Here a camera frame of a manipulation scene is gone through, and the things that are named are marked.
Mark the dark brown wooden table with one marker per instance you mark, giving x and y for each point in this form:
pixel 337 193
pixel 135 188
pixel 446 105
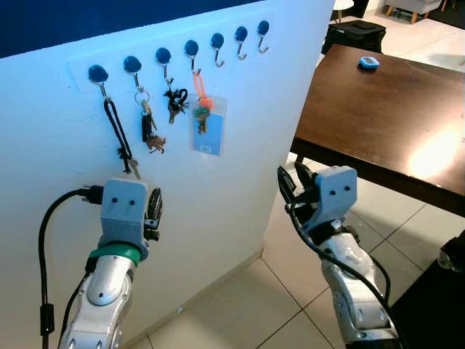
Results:
pixel 378 116

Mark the grey sofa with wooden legs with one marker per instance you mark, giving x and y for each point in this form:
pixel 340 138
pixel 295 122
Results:
pixel 414 6

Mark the black key bunch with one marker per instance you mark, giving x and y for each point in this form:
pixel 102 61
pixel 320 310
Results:
pixel 175 102

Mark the white chair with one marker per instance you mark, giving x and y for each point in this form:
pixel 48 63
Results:
pixel 343 6

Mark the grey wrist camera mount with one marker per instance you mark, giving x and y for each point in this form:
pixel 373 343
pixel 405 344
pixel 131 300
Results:
pixel 122 211
pixel 334 193

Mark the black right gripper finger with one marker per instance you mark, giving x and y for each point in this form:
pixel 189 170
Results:
pixel 306 177
pixel 288 186

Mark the blue wall hook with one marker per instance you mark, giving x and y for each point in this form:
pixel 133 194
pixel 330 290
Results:
pixel 98 73
pixel 163 55
pixel 263 27
pixel 241 33
pixel 217 40
pixel 132 64
pixel 191 48

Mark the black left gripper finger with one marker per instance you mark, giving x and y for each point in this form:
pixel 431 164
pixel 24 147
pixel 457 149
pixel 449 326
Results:
pixel 155 205

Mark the small blue round object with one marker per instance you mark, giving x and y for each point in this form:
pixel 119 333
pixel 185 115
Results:
pixel 369 63

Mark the black bag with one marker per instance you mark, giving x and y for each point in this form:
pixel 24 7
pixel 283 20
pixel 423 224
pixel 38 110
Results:
pixel 354 36

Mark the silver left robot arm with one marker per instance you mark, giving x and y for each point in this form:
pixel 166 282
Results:
pixel 109 291

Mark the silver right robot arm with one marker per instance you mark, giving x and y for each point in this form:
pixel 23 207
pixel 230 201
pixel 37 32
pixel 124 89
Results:
pixel 356 291

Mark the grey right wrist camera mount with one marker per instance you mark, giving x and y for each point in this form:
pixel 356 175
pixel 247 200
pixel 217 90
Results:
pixel 334 193

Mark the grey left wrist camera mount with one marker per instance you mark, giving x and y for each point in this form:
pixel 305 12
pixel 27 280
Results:
pixel 122 211

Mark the keys with brown animal charm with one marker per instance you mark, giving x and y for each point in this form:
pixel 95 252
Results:
pixel 147 129

